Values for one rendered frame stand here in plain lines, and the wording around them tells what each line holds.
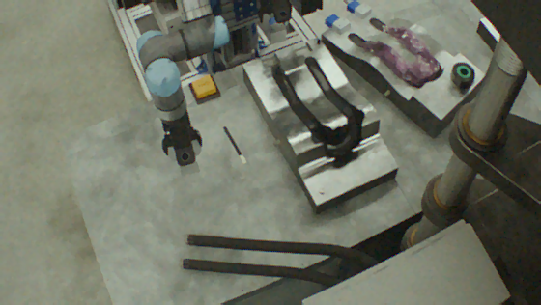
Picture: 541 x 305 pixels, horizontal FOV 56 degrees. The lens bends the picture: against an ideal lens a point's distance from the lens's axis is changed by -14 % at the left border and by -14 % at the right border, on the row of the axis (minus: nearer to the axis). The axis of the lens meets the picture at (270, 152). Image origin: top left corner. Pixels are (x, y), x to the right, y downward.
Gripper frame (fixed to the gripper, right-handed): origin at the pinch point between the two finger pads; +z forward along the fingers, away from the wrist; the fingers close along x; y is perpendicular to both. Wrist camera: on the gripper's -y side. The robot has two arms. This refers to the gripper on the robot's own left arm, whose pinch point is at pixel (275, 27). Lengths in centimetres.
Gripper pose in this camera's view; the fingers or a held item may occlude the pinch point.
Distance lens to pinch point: 180.1
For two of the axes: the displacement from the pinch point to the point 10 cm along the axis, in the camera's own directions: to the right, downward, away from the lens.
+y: -3.3, -8.1, 4.8
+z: 0.3, 5.0, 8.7
